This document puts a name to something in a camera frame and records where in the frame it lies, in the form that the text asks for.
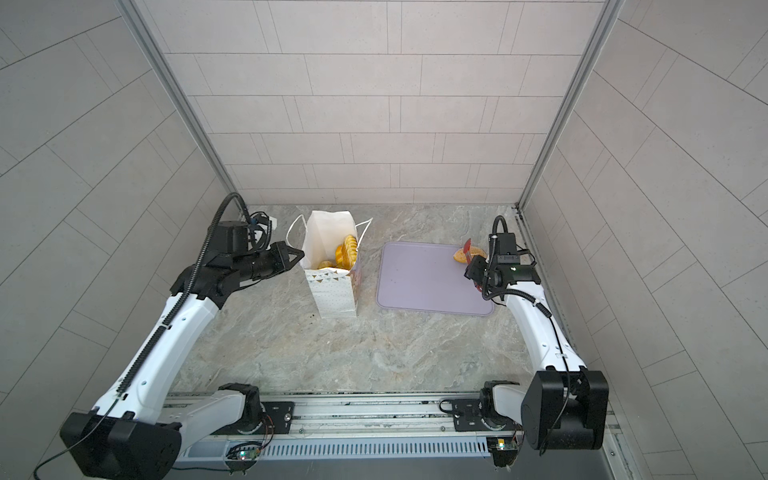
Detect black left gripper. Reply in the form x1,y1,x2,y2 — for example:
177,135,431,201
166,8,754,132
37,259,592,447
231,242,307,284

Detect red steel kitchen tongs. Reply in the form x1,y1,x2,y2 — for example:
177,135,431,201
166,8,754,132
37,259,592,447
462,239,472,261

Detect sesame oval bread bun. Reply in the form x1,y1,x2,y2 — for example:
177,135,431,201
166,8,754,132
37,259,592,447
453,245,487,264

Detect striped spiral bread roll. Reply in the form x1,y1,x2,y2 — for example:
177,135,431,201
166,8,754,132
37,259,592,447
335,235,358,270

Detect white cartoon animal paper bag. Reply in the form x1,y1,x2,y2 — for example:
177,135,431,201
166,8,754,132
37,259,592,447
293,210,371,319

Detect lavender plastic tray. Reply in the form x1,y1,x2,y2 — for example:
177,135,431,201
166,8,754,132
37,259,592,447
376,242,495,316

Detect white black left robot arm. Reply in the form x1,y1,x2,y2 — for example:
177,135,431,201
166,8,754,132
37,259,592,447
60,192,304,479

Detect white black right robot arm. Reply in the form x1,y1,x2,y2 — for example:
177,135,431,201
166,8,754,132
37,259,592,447
463,215,609,454

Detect right green circuit board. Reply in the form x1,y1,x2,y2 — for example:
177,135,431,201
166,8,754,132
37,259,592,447
486,437,519,468

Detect green circuit board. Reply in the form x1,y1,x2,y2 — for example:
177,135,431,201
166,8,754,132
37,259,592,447
226,441,263,462
486,437,519,468

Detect left green circuit board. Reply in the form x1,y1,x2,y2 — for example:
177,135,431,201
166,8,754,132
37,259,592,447
226,441,263,462

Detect aluminium left corner profile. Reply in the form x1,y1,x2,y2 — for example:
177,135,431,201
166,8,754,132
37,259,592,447
115,0,238,192

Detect aluminium corner profile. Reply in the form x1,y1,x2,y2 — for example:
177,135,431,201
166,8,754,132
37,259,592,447
115,0,238,192
517,0,624,212

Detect aluminium right corner profile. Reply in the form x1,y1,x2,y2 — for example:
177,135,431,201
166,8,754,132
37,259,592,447
517,0,624,212

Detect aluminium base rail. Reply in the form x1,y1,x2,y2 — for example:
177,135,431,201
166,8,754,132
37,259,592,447
119,391,625,463

